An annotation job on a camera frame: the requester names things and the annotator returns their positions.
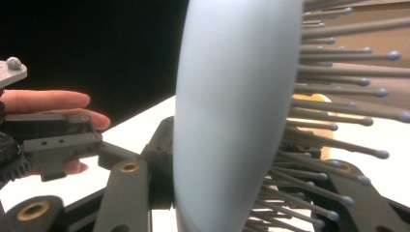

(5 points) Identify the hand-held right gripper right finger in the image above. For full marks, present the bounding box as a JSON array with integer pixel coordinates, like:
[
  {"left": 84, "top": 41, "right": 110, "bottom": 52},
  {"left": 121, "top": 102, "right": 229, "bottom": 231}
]
[{"left": 283, "top": 143, "right": 410, "bottom": 232}]

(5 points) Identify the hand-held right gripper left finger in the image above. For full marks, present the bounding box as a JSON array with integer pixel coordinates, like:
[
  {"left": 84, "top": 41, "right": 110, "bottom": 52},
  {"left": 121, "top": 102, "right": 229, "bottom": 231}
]
[{"left": 92, "top": 115, "right": 176, "bottom": 232}]

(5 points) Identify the light blue hairbrush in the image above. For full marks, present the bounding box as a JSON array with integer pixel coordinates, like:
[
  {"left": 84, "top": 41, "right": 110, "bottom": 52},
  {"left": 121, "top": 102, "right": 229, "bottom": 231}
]
[{"left": 172, "top": 0, "right": 410, "bottom": 232}]

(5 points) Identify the white board sheet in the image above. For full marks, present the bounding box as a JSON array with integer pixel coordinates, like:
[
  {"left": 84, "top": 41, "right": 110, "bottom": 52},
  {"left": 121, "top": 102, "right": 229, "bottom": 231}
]
[{"left": 0, "top": 95, "right": 410, "bottom": 232}]

